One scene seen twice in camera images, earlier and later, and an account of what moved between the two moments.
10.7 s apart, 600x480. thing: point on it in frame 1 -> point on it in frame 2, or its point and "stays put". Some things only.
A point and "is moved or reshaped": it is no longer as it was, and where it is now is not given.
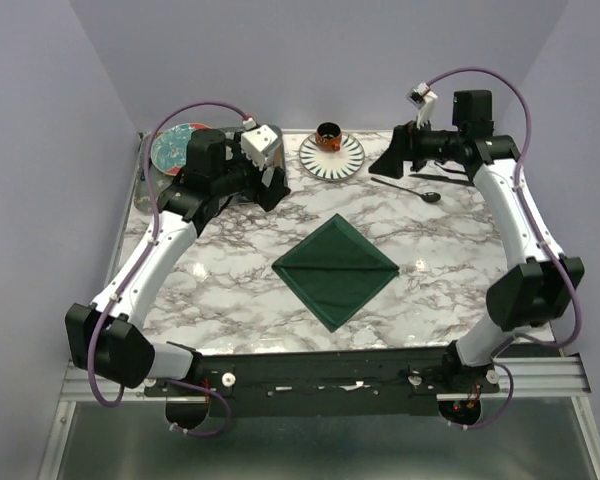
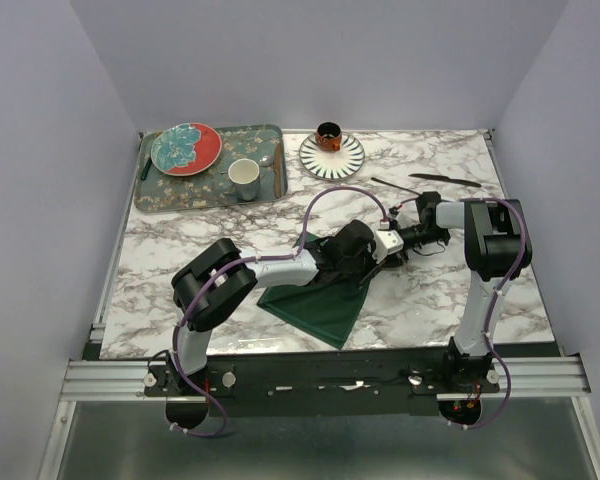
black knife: (444, 178) stays put
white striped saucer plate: (332, 165) stays put
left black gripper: (269, 197) -> (372, 266)
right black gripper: (405, 142) -> (398, 260)
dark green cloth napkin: (335, 271) is moved or reshaped
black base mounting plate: (346, 382) stays put
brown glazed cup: (329, 136) stays put
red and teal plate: (169, 146) stays put
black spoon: (429, 196) stays put
